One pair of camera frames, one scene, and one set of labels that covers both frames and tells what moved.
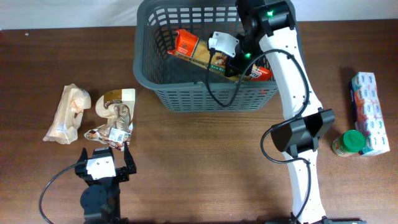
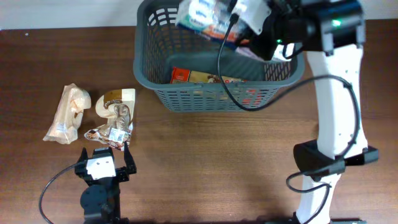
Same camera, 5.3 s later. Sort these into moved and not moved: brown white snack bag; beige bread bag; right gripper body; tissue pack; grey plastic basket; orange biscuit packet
Moved: orange biscuit packet; right gripper body; tissue pack
Not moved: grey plastic basket; brown white snack bag; beige bread bag
